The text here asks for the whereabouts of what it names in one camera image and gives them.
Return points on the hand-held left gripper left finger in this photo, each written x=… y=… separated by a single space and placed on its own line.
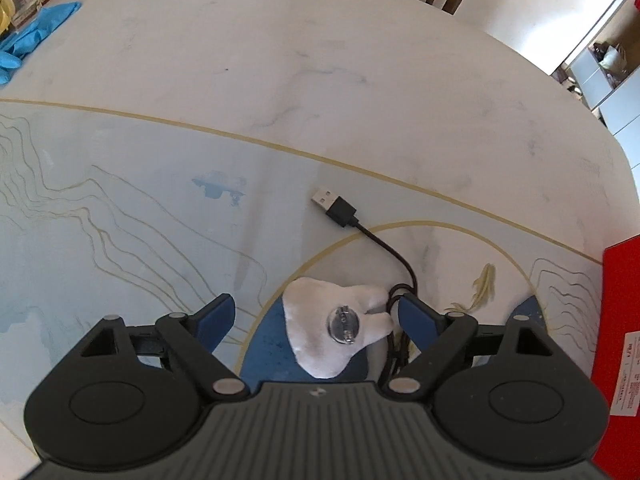
x=217 y=317

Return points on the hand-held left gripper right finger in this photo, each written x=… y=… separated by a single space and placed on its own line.
x=417 y=315

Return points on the white plush brooch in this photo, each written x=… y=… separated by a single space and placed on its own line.
x=310 y=320

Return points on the red cardboard box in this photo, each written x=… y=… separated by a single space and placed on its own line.
x=620 y=285

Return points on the low white bench cabinet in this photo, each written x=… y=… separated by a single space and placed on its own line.
x=592 y=82

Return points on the white floor cabinet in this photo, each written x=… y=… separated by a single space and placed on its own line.
x=625 y=110

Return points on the white tote bag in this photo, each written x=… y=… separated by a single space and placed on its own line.
x=612 y=57

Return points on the blue rubber glove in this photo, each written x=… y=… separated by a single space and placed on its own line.
x=35 y=35

